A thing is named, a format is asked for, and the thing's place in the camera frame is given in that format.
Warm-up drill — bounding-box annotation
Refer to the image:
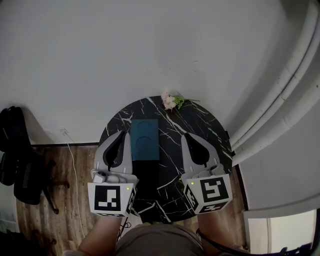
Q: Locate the window with white blind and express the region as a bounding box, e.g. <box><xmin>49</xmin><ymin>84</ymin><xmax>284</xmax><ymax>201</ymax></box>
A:
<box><xmin>246</xmin><ymin>209</ymin><xmax>319</xmax><ymax>251</ymax></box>

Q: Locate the teal tray with round recesses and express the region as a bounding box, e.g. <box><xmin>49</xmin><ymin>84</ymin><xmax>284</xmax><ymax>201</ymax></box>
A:
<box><xmin>130</xmin><ymin>118</ymin><xmax>161</xmax><ymax>201</ymax></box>

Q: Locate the person's left forearm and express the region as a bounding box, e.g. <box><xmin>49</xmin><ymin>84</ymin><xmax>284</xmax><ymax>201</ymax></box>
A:
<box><xmin>78</xmin><ymin>215</ymin><xmax>126</xmax><ymax>255</ymax></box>

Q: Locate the person's right forearm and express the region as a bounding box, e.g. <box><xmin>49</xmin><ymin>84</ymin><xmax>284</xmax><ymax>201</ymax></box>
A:
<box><xmin>196</xmin><ymin>212</ymin><xmax>239</xmax><ymax>251</ymax></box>

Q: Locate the white floor cable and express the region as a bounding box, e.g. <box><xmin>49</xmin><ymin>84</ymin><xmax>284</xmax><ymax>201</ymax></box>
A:
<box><xmin>60</xmin><ymin>126</ymin><xmax>85</xmax><ymax>235</ymax></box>

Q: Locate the round black marble table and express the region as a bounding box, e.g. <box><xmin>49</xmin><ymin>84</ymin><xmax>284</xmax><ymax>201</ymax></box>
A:
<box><xmin>98</xmin><ymin>95</ymin><xmax>235</xmax><ymax>224</ymax></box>

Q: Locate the person's grey shirt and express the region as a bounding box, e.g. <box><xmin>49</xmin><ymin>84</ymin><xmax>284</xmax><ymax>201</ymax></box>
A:
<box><xmin>62</xmin><ymin>223</ymin><xmax>248</xmax><ymax>256</ymax></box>

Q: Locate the thin black cord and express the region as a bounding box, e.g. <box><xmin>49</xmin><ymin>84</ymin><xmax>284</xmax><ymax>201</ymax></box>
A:
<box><xmin>116</xmin><ymin>216</ymin><xmax>133</xmax><ymax>239</ymax></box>

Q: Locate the pink artificial flower sprig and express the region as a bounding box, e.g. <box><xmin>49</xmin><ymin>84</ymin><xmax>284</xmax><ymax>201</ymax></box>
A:
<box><xmin>160</xmin><ymin>88</ymin><xmax>201</xmax><ymax>113</ymax></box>

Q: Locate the black office chair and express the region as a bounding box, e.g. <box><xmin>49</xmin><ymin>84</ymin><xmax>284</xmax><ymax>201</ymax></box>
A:
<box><xmin>0</xmin><ymin>229</ymin><xmax>59</xmax><ymax>256</ymax></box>
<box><xmin>0</xmin><ymin>105</ymin><xmax>70</xmax><ymax>215</ymax></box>

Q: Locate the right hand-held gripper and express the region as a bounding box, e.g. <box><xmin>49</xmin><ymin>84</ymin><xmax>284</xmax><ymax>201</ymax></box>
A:
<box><xmin>179</xmin><ymin>132</ymin><xmax>234</xmax><ymax>216</ymax></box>

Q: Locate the white curtain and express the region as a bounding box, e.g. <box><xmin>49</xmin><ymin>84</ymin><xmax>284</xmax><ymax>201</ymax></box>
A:
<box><xmin>228</xmin><ymin>0</ymin><xmax>320</xmax><ymax>168</ymax></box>

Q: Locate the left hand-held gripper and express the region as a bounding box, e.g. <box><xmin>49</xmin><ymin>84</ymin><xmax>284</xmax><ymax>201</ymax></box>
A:
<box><xmin>86</xmin><ymin>129</ymin><xmax>140</xmax><ymax>218</ymax></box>

